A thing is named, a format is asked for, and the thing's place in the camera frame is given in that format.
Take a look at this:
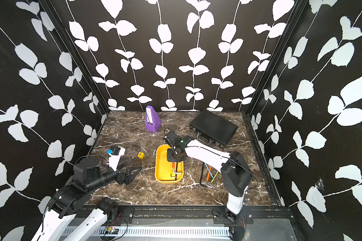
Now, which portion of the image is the yellow plastic storage tray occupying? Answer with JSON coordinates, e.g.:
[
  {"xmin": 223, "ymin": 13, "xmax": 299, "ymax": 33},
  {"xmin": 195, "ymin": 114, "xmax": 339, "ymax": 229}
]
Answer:
[{"xmin": 155, "ymin": 144, "xmax": 184, "ymax": 184}]

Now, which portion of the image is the dark long hex key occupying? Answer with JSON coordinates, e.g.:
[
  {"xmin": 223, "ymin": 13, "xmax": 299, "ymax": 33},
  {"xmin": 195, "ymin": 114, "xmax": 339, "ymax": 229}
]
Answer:
[{"xmin": 199, "ymin": 163, "xmax": 212, "ymax": 188}]

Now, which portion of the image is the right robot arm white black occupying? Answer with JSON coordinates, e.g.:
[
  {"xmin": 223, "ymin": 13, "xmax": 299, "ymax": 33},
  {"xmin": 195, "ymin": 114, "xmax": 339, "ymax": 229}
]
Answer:
[{"xmin": 164, "ymin": 132, "xmax": 253, "ymax": 215}]

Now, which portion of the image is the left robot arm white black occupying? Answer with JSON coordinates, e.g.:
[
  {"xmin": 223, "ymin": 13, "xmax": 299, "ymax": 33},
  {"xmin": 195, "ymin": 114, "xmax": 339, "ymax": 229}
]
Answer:
[{"xmin": 33, "ymin": 156, "xmax": 142, "ymax": 241}]

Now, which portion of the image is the orange hex key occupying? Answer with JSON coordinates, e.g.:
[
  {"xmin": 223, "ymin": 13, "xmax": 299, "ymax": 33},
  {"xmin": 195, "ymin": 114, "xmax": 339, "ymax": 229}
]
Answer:
[{"xmin": 206, "ymin": 166, "xmax": 212, "ymax": 182}]

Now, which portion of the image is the green hex key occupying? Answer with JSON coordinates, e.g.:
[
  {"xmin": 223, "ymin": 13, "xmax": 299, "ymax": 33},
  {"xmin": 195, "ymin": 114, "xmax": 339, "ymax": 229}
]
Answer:
[{"xmin": 211, "ymin": 172, "xmax": 220, "ymax": 183}]

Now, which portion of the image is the small yellow die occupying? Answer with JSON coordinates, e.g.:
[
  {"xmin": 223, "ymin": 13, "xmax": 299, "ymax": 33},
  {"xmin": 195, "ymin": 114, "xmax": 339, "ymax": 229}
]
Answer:
[{"xmin": 138, "ymin": 152, "xmax": 145, "ymax": 159}]

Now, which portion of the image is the purple metronome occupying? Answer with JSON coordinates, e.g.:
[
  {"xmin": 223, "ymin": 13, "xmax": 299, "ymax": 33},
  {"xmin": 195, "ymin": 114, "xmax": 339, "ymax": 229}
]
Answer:
[{"xmin": 145, "ymin": 105, "xmax": 161, "ymax": 133}]

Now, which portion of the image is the black briefcase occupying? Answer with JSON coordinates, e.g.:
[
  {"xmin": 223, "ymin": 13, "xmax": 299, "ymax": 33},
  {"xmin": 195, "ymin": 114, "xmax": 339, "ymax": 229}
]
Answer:
[{"xmin": 190, "ymin": 110, "xmax": 238, "ymax": 148}]

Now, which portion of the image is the perforated metal strip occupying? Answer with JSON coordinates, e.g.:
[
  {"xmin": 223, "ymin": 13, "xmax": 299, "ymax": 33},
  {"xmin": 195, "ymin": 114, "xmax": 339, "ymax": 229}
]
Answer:
[{"xmin": 62, "ymin": 226, "xmax": 231, "ymax": 241}]

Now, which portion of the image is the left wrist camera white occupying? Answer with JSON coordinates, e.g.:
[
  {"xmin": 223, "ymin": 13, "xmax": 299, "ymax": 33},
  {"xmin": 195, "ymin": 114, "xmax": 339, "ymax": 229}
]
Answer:
[{"xmin": 107, "ymin": 146, "xmax": 126, "ymax": 171}]

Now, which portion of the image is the black front mounting rail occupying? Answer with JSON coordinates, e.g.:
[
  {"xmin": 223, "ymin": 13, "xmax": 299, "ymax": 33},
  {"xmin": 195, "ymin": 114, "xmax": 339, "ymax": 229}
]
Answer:
[{"xmin": 118, "ymin": 205, "xmax": 295, "ymax": 225}]

